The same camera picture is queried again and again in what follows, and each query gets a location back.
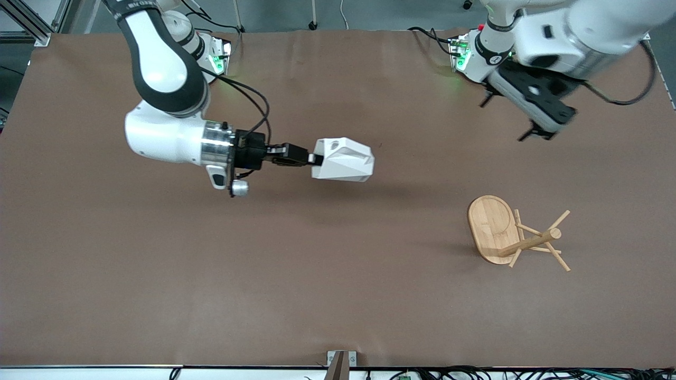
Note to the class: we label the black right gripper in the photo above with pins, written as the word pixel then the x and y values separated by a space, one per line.
pixel 252 153

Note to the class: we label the wooden cup rack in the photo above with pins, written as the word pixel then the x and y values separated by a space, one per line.
pixel 491 227

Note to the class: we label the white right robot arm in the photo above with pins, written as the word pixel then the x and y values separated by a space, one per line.
pixel 163 68

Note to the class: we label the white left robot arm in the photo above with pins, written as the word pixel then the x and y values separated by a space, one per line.
pixel 581 26

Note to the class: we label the brown paper table cover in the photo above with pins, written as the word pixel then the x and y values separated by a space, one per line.
pixel 317 264

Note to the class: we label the white angular plastic cup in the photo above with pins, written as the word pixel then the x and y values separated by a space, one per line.
pixel 343 161

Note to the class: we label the metal table edge bracket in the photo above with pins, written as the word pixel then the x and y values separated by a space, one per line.
pixel 331 358

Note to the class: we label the aluminium profile frame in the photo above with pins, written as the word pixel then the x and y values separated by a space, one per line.
pixel 21 37

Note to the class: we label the thin metal stand leg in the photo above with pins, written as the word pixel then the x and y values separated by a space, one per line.
pixel 238 16
pixel 313 15

